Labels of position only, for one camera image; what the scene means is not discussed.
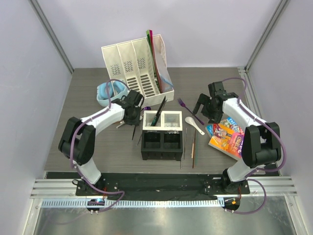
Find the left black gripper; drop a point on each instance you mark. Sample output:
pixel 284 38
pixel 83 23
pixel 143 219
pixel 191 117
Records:
pixel 135 122

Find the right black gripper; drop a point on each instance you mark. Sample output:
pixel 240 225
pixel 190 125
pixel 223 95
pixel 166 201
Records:
pixel 215 118

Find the purple metallic spoon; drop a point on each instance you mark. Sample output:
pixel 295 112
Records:
pixel 147 108

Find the black plastic knife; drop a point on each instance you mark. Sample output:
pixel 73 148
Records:
pixel 160 110

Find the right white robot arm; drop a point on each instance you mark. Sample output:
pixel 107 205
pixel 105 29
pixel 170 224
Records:
pixel 261 144

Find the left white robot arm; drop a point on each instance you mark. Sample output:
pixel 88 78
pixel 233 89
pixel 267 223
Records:
pixel 78 139

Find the blue treehouse book underneath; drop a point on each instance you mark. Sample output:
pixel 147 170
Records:
pixel 228 122

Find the brown wooden chopstick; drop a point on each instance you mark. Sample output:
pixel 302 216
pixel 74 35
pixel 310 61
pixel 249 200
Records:
pixel 193 148

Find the black two-slot utensil container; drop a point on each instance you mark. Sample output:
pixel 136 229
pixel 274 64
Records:
pixel 161 145

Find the thin dark metal chopstick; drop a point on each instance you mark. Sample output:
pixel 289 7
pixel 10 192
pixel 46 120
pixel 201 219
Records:
pixel 184 148

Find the purple plastic fork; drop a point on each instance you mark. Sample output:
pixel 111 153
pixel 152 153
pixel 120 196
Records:
pixel 182 104

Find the Roald Dahl colourful book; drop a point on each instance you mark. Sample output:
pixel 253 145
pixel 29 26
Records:
pixel 226 142

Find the white two-slot utensil container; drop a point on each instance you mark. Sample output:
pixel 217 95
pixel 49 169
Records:
pixel 168 121

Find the light blue headphones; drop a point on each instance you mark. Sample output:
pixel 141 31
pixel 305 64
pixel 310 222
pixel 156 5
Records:
pixel 115 89

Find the coloured plastic folders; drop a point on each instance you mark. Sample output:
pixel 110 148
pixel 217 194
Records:
pixel 158 54

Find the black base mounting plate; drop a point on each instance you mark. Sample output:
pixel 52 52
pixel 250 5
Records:
pixel 168 186

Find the white file organizer rack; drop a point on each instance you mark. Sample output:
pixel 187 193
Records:
pixel 133 63

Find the slotted cable duct strip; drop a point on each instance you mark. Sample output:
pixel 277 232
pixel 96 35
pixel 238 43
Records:
pixel 86 202

